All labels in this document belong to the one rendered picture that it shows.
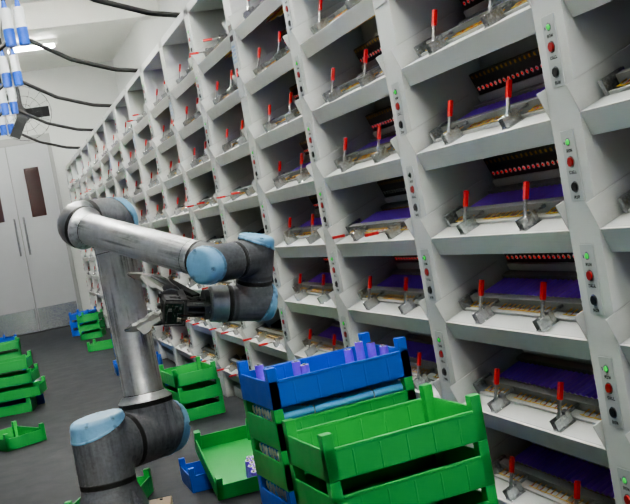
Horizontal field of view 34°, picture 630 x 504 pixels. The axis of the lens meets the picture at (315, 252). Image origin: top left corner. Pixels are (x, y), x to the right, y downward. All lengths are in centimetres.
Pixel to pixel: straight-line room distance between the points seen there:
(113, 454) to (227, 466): 74
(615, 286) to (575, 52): 39
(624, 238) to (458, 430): 43
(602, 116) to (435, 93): 77
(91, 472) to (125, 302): 47
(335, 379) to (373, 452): 32
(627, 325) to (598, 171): 26
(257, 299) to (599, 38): 112
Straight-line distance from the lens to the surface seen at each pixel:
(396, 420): 199
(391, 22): 244
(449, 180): 244
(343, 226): 307
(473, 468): 185
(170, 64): 517
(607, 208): 180
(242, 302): 255
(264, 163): 375
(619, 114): 171
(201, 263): 243
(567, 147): 183
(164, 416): 292
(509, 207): 218
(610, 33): 184
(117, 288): 292
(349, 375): 205
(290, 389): 201
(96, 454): 281
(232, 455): 352
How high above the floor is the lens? 85
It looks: 3 degrees down
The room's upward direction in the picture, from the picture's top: 10 degrees counter-clockwise
